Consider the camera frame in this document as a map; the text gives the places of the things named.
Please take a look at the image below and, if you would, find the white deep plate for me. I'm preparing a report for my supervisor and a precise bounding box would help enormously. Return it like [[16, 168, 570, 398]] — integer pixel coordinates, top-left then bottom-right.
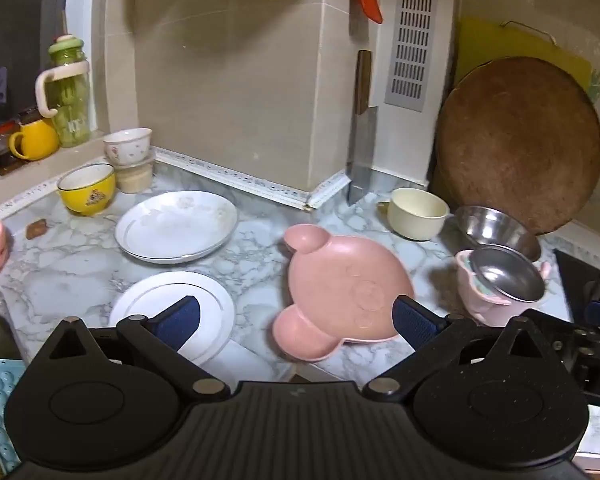
[[115, 190, 238, 265]]

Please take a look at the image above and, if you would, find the cream bowl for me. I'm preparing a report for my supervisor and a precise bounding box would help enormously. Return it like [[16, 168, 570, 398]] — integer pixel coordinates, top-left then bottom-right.
[[378, 187, 453, 242]]

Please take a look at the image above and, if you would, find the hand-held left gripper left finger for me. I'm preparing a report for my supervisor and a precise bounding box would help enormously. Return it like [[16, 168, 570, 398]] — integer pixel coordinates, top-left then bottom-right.
[[45, 296, 231, 403]]

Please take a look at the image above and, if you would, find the yellow mug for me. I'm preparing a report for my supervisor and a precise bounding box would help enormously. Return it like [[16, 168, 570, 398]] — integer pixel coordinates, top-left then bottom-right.
[[8, 119, 61, 162]]

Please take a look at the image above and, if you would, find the large steel bowl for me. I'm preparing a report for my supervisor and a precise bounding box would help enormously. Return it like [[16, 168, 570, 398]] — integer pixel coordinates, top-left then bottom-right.
[[452, 205, 542, 263]]

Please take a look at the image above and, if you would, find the flat white plate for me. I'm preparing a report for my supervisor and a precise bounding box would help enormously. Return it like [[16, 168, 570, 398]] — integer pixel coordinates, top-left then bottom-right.
[[108, 271, 236, 367]]

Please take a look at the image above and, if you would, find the pink handled bowl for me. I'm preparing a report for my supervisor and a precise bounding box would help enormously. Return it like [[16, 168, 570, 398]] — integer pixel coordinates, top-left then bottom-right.
[[454, 250, 552, 328]]

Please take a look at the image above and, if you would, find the grey vent grille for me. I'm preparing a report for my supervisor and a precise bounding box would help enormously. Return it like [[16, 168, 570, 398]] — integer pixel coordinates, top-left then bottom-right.
[[384, 0, 441, 108]]

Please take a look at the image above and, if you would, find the clear plastic container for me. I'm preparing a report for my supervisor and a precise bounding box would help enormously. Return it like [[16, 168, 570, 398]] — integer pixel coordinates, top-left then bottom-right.
[[115, 150, 156, 194]]

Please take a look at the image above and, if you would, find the small steel bowl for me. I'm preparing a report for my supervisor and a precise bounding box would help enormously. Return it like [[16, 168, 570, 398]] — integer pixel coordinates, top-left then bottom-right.
[[467, 245, 546, 303]]

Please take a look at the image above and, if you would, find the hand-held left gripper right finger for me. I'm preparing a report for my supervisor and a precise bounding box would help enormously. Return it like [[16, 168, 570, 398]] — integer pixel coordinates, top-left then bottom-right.
[[362, 296, 548, 403]]

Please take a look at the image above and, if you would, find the white floral bowl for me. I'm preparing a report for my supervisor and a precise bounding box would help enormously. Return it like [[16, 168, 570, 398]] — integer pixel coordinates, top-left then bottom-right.
[[103, 128, 153, 166]]

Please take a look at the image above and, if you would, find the round wooden cutting board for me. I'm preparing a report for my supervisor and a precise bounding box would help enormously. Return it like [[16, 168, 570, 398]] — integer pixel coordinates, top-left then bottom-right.
[[432, 56, 600, 236]]

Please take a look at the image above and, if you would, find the green water bottle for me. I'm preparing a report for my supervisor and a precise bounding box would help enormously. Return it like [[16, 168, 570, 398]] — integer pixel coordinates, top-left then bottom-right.
[[35, 34, 92, 148]]

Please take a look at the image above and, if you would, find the yellow bowl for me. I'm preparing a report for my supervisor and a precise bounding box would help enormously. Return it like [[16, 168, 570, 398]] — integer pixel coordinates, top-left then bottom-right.
[[56, 163, 117, 216]]

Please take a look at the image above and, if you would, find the glass jar with dark sauce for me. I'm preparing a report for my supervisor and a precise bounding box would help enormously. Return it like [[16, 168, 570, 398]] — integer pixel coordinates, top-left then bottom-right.
[[0, 121, 23, 177]]

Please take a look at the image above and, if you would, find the white patterned edge strip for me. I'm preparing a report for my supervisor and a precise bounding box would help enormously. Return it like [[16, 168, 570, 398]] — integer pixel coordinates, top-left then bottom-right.
[[0, 147, 351, 233]]

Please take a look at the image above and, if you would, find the pink bear-shaped plate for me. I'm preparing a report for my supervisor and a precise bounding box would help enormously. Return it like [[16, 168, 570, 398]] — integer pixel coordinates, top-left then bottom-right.
[[271, 223, 416, 361]]

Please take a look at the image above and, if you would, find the yellow cutting board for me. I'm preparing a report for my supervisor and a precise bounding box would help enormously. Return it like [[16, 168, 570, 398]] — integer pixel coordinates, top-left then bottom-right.
[[452, 16, 600, 106]]

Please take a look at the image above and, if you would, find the steel cleaver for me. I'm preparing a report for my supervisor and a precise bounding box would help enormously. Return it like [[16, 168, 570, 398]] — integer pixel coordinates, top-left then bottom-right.
[[346, 50, 379, 206]]

